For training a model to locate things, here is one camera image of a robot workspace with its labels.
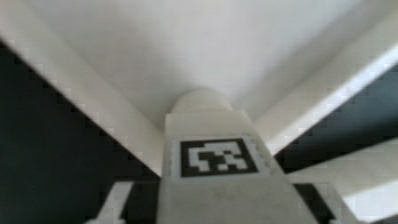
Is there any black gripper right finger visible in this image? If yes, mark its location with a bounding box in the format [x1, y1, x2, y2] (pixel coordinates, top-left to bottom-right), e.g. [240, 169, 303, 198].
[290, 182, 361, 224]

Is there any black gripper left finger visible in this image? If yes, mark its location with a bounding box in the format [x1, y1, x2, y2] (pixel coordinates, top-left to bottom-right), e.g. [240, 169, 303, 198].
[84, 181, 159, 224]

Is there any white table leg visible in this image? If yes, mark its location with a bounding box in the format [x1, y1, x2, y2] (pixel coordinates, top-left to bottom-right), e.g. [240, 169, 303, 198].
[157, 90, 319, 224]

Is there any white square tabletop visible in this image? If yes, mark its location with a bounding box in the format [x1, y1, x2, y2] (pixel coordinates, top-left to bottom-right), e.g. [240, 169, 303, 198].
[0, 0, 398, 170]

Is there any white U-shaped obstacle wall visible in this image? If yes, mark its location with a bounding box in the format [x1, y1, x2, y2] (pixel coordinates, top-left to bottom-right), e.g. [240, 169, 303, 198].
[288, 138, 398, 223]

